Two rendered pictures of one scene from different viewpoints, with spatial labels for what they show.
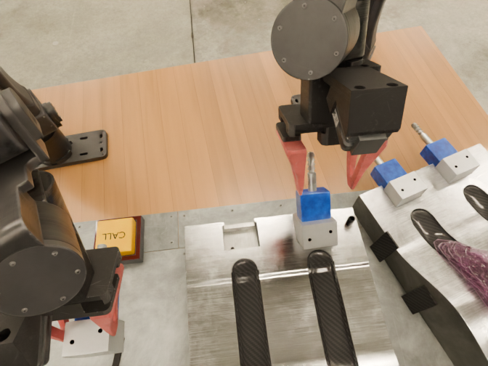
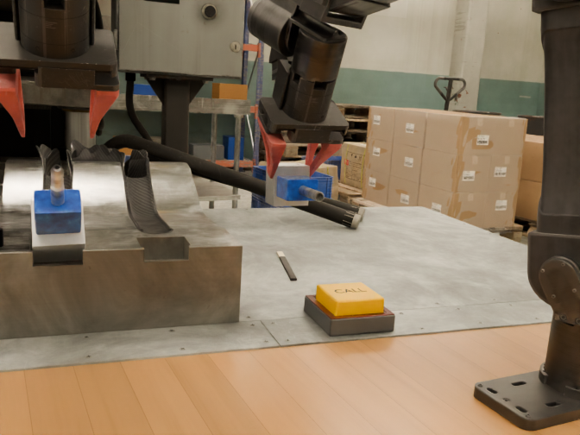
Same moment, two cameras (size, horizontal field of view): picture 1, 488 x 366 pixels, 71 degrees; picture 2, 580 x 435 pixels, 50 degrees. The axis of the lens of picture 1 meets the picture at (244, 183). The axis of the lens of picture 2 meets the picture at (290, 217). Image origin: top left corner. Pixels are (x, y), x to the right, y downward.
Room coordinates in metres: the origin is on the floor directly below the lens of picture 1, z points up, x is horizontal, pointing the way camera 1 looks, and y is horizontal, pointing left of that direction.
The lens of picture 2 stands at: (0.86, -0.04, 1.07)
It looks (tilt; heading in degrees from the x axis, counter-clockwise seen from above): 12 degrees down; 165
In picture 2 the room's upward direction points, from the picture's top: 4 degrees clockwise
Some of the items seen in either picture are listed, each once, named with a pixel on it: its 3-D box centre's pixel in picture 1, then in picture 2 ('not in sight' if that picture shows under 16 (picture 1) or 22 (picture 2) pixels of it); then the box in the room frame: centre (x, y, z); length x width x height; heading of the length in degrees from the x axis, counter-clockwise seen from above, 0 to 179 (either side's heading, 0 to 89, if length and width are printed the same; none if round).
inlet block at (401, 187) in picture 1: (385, 171); not in sight; (0.31, -0.25, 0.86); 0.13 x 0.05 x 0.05; 22
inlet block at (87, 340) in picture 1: (98, 295); (299, 189); (0.09, 0.18, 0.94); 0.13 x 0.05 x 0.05; 5
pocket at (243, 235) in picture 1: (240, 237); (163, 258); (0.18, 0.01, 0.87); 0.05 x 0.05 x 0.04; 5
